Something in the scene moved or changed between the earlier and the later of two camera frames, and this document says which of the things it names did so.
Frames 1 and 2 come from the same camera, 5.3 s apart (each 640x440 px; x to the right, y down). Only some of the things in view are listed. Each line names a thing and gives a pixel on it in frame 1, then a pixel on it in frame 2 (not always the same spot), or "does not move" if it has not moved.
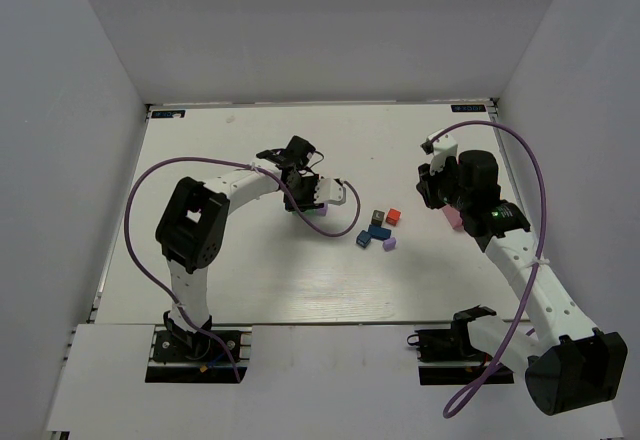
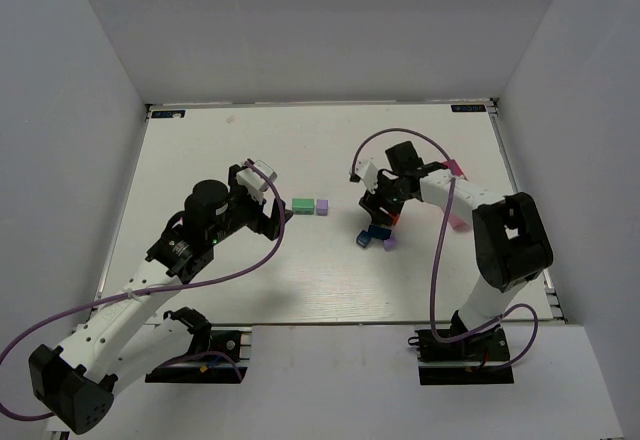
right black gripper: x=432 y=188 to x=379 y=204
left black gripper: x=302 y=198 to x=261 y=214
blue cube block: x=363 y=238 does not move
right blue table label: x=468 y=108 does not move
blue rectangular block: x=378 y=231 does not move
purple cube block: x=323 y=211 does not move
